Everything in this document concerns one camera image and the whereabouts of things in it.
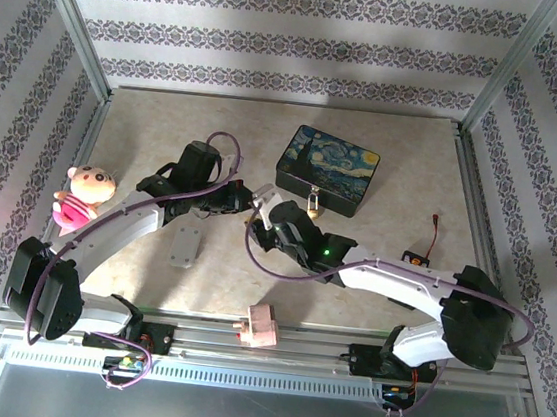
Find pink plush doll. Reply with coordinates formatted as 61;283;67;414
48;158;122;246

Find aluminium side rail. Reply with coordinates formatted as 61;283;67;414
15;85;115;309
426;121;540;353

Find aluminium frame post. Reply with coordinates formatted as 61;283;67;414
12;0;126;105
460;0;557;146

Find slotted grey cable duct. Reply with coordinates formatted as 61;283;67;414
3;336;386;407

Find small brass padlock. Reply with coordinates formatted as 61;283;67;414
305;194;324;220

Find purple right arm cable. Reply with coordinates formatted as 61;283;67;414
226;197;548;417

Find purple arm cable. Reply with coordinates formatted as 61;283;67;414
226;197;548;417
20;111;246;402

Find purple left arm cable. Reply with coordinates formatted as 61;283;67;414
20;111;246;402

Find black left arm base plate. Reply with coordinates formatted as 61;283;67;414
82;315;177;358

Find starry night painted black box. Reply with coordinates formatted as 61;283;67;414
270;121;385;223

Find pink toy block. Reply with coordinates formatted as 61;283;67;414
231;300;282;351

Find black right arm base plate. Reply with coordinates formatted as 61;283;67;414
345;341;439;387

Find aluminium mounting rail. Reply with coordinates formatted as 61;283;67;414
0;289;533;399

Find grey rectangular block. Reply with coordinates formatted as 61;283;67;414
167;225;205;272

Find small black orange module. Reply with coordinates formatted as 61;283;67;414
400;250;430;268

